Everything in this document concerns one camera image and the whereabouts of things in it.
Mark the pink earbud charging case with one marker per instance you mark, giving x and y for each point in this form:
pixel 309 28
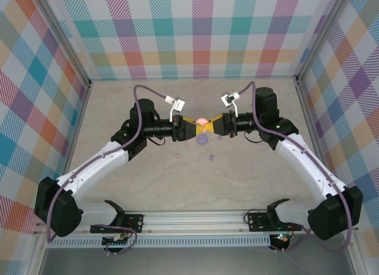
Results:
pixel 202 120

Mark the purple earbud charging case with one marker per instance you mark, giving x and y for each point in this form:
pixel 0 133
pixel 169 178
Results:
pixel 202 139

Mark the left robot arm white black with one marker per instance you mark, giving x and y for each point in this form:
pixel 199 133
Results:
pixel 89 171

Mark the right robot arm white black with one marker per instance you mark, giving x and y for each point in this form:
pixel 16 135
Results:
pixel 308 165

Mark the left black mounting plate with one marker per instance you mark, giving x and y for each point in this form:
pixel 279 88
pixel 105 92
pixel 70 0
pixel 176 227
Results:
pixel 134 221

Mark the black mounting plate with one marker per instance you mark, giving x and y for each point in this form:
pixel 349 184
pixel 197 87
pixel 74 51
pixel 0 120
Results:
pixel 134 221
pixel 257 223

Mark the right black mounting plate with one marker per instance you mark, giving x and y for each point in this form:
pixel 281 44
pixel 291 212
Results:
pixel 257 223

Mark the left control circuit board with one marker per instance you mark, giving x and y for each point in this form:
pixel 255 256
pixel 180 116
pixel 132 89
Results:
pixel 117 241

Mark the control circuit board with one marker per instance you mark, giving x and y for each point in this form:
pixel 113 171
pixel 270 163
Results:
pixel 117 241
pixel 281 239

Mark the right control circuit board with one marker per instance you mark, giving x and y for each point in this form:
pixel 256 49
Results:
pixel 281 239

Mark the right aluminium side rail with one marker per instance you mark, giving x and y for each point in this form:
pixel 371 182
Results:
pixel 314 124

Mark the aluminium side rail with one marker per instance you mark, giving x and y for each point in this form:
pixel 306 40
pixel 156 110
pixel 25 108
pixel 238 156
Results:
pixel 74 132
pixel 314 124

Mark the left aluminium side rail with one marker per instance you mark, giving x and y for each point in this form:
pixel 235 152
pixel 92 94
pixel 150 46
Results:
pixel 74 132

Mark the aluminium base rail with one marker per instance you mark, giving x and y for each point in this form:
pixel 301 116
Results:
pixel 192 220

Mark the right aluminium corner post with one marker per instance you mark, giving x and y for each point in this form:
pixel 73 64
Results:
pixel 322 35

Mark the aluminium corner post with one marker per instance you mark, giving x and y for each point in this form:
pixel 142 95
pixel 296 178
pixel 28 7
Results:
pixel 322 35
pixel 63 38

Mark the grey metal base plate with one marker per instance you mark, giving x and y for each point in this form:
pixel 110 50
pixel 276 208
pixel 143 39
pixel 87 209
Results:
pixel 192 261

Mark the left aluminium corner post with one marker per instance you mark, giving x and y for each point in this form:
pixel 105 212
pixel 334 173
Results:
pixel 63 38

